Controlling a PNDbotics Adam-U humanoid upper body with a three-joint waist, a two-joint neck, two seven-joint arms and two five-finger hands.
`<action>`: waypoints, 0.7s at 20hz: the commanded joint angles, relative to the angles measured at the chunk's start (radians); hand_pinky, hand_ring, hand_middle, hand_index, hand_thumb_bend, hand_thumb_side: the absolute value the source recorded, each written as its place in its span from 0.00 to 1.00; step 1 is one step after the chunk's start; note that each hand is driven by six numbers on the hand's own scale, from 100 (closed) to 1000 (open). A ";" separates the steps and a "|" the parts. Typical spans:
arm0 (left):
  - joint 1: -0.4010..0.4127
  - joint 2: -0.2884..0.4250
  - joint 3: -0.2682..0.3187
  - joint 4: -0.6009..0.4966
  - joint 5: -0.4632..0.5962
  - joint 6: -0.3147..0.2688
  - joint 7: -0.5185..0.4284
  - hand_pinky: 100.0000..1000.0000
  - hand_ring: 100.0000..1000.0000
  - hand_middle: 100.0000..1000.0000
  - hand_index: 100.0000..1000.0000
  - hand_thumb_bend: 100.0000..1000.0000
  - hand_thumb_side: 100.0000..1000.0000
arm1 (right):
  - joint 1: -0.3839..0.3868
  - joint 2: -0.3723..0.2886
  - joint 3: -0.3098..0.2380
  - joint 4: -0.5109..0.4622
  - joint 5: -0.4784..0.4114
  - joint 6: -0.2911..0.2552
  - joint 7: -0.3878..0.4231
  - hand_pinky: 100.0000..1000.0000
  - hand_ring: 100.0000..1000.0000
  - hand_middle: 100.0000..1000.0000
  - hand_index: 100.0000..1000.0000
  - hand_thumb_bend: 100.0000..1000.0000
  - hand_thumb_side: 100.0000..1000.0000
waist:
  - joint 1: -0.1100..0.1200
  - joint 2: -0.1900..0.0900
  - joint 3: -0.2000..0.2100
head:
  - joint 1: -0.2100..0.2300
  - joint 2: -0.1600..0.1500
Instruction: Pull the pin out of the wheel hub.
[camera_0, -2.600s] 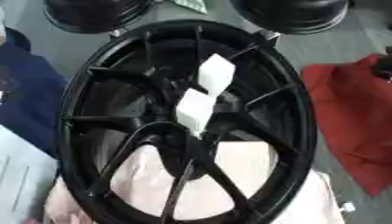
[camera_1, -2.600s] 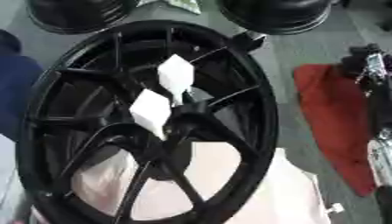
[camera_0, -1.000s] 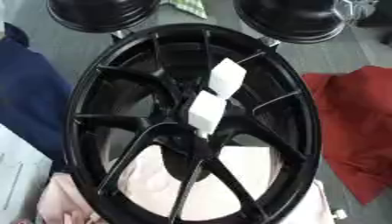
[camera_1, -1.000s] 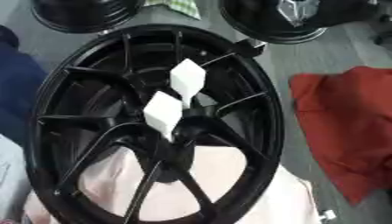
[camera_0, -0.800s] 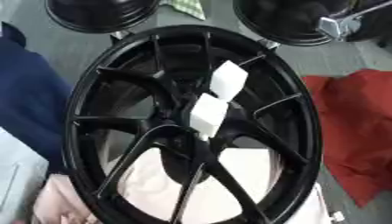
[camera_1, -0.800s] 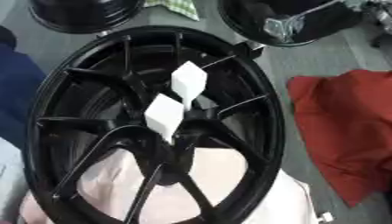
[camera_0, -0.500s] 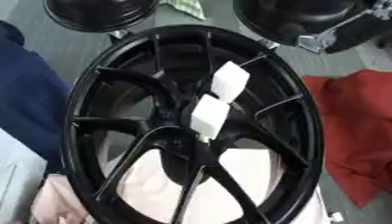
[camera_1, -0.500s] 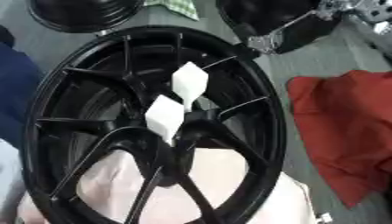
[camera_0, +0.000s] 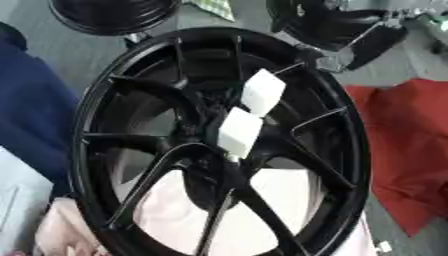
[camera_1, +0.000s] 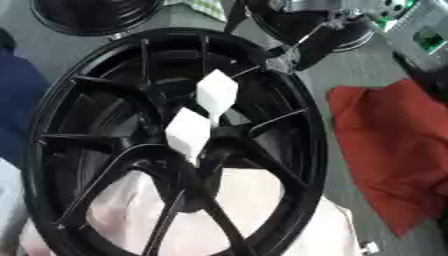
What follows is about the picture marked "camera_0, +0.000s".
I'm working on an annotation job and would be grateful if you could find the small white object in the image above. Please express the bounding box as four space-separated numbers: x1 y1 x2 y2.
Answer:
374 241 394 254

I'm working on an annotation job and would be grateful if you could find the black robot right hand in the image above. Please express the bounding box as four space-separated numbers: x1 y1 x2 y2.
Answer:
266 0 412 72

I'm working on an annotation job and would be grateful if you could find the black spoked wheel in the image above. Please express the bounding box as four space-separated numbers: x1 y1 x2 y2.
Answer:
68 26 373 256

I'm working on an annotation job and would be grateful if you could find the white pin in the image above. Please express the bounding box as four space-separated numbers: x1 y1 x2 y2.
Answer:
239 68 289 118
215 106 266 164

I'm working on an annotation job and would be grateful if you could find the black round tire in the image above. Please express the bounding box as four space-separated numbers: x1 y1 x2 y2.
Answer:
47 0 184 37

